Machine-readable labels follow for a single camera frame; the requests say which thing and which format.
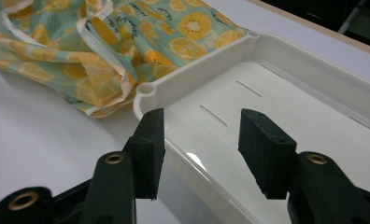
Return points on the white plastic tray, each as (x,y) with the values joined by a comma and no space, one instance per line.
(267,93)

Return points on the orange slice print cloth bag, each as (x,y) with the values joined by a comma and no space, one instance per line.
(173,31)

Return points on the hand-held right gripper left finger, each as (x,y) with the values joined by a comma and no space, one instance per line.
(147,155)

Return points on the white table mat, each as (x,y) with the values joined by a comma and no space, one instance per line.
(33,130)

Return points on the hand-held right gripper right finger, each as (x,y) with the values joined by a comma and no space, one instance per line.
(267,149)

